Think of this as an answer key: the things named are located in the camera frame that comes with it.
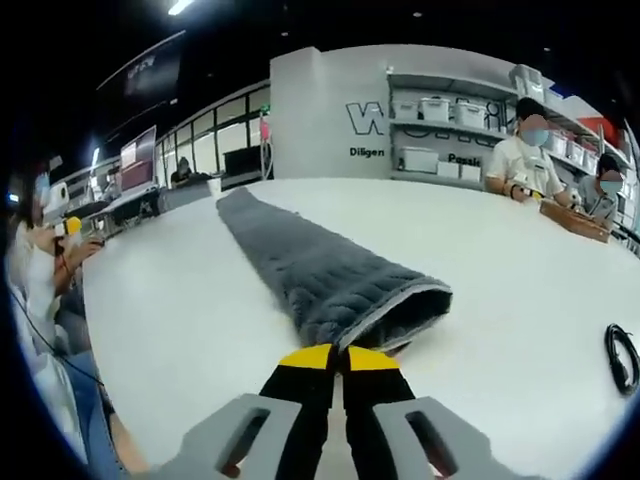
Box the person's left hand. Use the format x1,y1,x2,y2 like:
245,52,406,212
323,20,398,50
54,237,105,274

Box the grey towel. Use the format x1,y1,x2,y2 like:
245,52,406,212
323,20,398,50
215,187,454,359

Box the wooden box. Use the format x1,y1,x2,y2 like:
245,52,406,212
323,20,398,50
538,198,614,245

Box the row of white storage boxes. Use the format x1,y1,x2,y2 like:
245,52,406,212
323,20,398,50
392,64,609,184

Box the person's legs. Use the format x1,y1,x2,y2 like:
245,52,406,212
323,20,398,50
59,294,151,479

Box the operator at left edge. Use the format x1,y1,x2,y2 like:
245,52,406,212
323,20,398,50
4,224,89,451

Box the black monitor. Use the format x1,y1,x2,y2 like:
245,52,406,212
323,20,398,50
222,148,265,177

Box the large hanging screen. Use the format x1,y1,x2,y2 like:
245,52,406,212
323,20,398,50
97,30,186,99

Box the grey shelf unit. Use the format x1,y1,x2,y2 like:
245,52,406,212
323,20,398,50
387,64,636,241

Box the thin black worn cable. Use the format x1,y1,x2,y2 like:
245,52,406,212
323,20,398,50
9,239,107,387

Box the open laptop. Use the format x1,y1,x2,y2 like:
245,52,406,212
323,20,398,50
107,125,162,211

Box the laptop desk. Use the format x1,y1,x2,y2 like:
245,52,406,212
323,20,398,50
97,184,169,231

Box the person's head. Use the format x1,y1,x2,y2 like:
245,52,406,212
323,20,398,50
19,164,54,229

